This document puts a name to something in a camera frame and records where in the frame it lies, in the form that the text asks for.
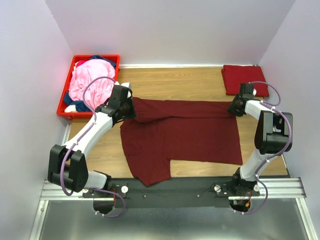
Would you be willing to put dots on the folded red t shirt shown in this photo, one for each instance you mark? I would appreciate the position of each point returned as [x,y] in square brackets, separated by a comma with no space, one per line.
[234,75]

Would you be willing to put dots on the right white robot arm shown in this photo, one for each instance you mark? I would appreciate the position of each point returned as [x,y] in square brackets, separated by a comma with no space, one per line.
[273,136]

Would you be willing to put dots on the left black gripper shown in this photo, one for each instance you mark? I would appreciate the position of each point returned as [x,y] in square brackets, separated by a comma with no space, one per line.
[133,114]

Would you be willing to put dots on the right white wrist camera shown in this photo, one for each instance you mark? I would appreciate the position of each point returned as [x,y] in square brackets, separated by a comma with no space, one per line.
[254,92]

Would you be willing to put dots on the maroon t shirt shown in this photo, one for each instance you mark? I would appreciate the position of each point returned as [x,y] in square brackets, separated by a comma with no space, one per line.
[165,130]

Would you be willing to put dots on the pink t shirt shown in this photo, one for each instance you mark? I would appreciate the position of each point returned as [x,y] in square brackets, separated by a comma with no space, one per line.
[92,82]

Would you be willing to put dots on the aluminium frame rail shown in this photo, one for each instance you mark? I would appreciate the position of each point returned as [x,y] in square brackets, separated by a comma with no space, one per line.
[282,215]

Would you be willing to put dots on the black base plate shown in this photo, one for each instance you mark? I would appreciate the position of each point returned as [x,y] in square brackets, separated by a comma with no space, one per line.
[177,192]

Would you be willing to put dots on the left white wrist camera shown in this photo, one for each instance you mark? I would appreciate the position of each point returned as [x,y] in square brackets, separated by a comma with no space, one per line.
[129,87]

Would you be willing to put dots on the navy blue t shirt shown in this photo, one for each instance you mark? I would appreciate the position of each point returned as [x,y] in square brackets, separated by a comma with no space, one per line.
[82,106]

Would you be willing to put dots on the white cloth in bin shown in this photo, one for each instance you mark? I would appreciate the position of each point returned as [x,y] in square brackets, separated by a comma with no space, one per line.
[70,109]

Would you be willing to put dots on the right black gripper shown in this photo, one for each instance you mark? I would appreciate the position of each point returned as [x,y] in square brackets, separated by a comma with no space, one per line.
[231,108]

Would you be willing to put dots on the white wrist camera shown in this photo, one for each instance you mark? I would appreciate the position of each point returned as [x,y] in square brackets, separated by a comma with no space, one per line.
[254,92]
[129,87]

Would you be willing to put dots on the red plastic bin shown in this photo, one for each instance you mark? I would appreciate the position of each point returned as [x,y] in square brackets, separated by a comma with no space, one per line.
[115,58]

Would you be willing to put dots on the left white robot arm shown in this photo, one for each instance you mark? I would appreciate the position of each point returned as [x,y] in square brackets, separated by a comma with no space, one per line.
[67,163]

